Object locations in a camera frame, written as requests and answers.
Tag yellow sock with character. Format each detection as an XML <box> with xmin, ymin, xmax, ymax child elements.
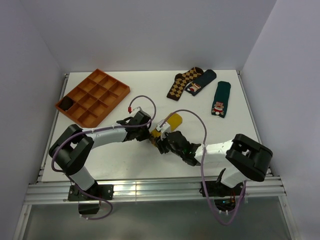
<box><xmin>149</xmin><ymin>113</ymin><xmax>183</xmax><ymax>147</ymax></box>

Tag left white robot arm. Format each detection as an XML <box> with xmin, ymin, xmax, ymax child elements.
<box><xmin>49</xmin><ymin>110</ymin><xmax>152</xmax><ymax>200</ymax></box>

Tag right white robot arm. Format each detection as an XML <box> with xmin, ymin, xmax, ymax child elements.
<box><xmin>153</xmin><ymin>131</ymin><xmax>273</xmax><ymax>195</ymax></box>

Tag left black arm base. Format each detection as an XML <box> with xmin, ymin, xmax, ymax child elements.
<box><xmin>67</xmin><ymin>183</ymin><xmax>114</xmax><ymax>220</ymax></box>

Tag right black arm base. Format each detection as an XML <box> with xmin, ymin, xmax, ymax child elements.
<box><xmin>205</xmin><ymin>180</ymin><xmax>246</xmax><ymax>212</ymax></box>

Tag navy sock with pattern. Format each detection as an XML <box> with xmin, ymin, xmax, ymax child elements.
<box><xmin>185</xmin><ymin>69</ymin><xmax>217</xmax><ymax>96</ymax></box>

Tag brown argyle sock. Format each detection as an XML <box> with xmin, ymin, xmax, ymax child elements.
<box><xmin>166</xmin><ymin>67</ymin><xmax>204</xmax><ymax>101</ymax></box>

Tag dark green santa sock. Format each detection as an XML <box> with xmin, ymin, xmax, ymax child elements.
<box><xmin>211</xmin><ymin>81</ymin><xmax>231</xmax><ymax>118</ymax></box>

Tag rolled dark sock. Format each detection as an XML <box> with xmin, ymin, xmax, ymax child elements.
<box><xmin>58</xmin><ymin>96</ymin><xmax>74</xmax><ymax>112</ymax></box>

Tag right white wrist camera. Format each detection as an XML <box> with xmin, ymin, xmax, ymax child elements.
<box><xmin>155</xmin><ymin>120</ymin><xmax>171</xmax><ymax>139</ymax></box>

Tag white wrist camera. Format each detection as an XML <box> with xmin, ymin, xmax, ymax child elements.
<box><xmin>155</xmin><ymin>120</ymin><xmax>171</xmax><ymax>139</ymax></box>
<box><xmin>128</xmin><ymin>106</ymin><xmax>142</xmax><ymax>117</ymax></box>

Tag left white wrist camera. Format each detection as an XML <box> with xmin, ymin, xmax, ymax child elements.
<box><xmin>128</xmin><ymin>106</ymin><xmax>142</xmax><ymax>117</ymax></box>

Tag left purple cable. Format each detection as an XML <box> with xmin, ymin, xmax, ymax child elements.
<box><xmin>51</xmin><ymin>94</ymin><xmax>157</xmax><ymax>221</ymax></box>

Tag aluminium frame rail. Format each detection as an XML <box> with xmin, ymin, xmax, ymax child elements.
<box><xmin>23</xmin><ymin>176</ymin><xmax>287</xmax><ymax>205</ymax></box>

